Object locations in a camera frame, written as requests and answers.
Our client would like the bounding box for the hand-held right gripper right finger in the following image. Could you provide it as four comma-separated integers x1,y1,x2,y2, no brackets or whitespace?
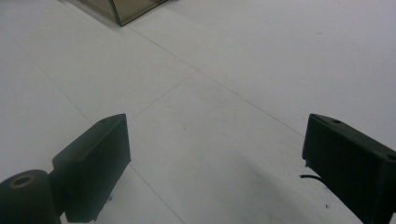
301,113,396,224

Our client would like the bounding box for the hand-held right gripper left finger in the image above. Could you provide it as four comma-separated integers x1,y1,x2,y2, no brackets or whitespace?
50,113,132,224

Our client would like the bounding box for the smoky transparent drawer box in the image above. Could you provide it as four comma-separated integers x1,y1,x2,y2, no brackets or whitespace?
78,0,172,27

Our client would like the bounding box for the white table cover board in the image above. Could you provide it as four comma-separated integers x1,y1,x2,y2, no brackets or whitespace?
0,0,396,224

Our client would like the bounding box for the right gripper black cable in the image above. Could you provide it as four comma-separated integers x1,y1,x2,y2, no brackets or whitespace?
299,174,329,189

